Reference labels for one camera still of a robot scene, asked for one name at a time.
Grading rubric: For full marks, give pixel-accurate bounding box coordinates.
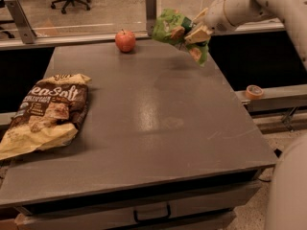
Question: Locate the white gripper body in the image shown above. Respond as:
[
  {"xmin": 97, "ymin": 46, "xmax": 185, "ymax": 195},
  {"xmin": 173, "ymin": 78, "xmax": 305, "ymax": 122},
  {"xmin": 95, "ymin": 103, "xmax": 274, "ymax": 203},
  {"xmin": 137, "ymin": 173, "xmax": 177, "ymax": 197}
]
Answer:
[{"xmin": 204, "ymin": 0, "xmax": 236, "ymax": 35}]

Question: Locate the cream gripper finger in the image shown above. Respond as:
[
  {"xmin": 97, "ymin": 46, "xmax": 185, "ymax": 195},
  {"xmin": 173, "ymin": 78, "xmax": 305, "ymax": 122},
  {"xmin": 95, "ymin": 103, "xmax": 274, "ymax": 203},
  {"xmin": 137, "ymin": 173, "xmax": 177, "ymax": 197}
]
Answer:
[
  {"xmin": 184, "ymin": 24, "xmax": 213, "ymax": 44},
  {"xmin": 193, "ymin": 8, "xmax": 208, "ymax": 23}
]

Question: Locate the green rice chip bag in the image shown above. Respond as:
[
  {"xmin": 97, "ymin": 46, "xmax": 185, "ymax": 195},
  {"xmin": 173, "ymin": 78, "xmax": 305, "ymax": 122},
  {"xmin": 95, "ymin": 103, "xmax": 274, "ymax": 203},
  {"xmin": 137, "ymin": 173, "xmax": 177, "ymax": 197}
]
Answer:
[{"xmin": 152, "ymin": 9, "xmax": 210, "ymax": 65}]

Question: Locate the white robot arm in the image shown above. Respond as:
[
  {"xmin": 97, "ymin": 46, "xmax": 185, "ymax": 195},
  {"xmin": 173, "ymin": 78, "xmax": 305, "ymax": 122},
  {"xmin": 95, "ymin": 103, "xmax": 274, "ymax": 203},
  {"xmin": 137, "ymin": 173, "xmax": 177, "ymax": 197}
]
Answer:
[{"xmin": 185, "ymin": 0, "xmax": 307, "ymax": 230}]

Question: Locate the red apple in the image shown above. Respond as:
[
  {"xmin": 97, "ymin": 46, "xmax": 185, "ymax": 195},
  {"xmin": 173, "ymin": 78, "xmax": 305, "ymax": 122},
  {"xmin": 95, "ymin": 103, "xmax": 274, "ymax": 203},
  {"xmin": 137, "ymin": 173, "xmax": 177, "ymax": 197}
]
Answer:
[{"xmin": 115, "ymin": 30, "xmax": 136, "ymax": 53}]

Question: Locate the brown sea salt chip bag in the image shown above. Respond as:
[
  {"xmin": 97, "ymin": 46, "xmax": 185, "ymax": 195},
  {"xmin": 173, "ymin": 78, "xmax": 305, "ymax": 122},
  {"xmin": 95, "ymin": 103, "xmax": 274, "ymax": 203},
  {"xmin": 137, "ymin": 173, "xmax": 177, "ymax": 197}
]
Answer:
[{"xmin": 0, "ymin": 74, "xmax": 91, "ymax": 160}]

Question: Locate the orange tape roll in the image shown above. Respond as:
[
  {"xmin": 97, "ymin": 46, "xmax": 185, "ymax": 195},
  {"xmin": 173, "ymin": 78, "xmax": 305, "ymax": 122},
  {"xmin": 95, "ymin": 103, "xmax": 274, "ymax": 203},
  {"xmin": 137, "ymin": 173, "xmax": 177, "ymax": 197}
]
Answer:
[{"xmin": 245, "ymin": 85, "xmax": 264, "ymax": 100}]

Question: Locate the middle metal bracket post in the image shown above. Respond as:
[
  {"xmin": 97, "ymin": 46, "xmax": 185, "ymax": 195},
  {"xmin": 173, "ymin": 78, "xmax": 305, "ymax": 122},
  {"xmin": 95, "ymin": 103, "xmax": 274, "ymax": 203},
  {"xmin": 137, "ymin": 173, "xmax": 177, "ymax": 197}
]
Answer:
[{"xmin": 145, "ymin": 0, "xmax": 156, "ymax": 36}]

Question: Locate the metal bracket post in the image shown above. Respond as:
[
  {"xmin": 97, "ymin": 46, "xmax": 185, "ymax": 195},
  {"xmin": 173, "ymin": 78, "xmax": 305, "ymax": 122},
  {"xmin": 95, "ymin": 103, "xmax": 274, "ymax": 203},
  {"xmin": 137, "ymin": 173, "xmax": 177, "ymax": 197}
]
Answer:
[
  {"xmin": 145, "ymin": 0, "xmax": 156, "ymax": 36},
  {"xmin": 5, "ymin": 0, "xmax": 36, "ymax": 44}
]

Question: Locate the black floor cable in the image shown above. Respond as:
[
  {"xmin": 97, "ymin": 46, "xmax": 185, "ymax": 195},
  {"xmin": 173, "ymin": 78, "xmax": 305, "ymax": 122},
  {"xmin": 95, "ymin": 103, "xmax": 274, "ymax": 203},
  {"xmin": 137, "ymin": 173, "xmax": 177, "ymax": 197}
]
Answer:
[{"xmin": 257, "ymin": 149, "xmax": 284, "ymax": 183}]

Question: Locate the left metal bracket post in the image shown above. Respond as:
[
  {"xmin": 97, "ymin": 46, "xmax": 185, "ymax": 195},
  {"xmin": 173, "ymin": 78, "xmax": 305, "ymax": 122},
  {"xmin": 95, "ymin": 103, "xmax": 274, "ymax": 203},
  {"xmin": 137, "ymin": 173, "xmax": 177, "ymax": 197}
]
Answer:
[{"xmin": 5, "ymin": 0, "xmax": 36, "ymax": 44}]

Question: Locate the grey drawer with black handle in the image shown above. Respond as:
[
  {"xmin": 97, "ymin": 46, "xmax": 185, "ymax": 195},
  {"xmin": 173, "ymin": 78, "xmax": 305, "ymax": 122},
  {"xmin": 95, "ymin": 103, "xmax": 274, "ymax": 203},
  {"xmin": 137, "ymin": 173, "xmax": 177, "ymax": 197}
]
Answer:
[{"xmin": 14, "ymin": 180, "xmax": 260, "ymax": 230}]

